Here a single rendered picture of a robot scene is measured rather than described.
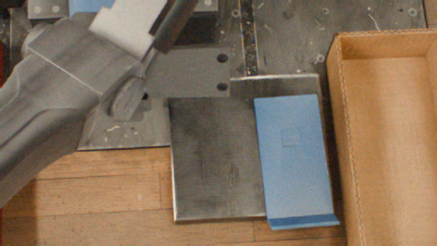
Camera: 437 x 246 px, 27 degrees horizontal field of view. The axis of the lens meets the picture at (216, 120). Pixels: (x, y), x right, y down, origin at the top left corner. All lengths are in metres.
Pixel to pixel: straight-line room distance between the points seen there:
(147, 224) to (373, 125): 0.27
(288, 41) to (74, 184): 0.29
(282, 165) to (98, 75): 0.38
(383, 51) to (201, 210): 0.28
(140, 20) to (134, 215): 0.33
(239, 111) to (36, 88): 0.41
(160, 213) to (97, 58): 0.36
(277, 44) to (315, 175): 0.17
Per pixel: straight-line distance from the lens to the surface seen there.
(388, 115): 1.04
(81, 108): 0.63
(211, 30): 1.02
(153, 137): 1.01
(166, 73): 0.80
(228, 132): 1.00
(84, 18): 0.84
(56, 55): 0.66
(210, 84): 0.80
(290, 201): 0.97
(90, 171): 1.01
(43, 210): 1.00
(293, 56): 1.06
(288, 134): 1.00
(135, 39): 0.72
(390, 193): 1.02
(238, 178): 0.98
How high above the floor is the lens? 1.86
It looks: 70 degrees down
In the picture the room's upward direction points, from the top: 7 degrees clockwise
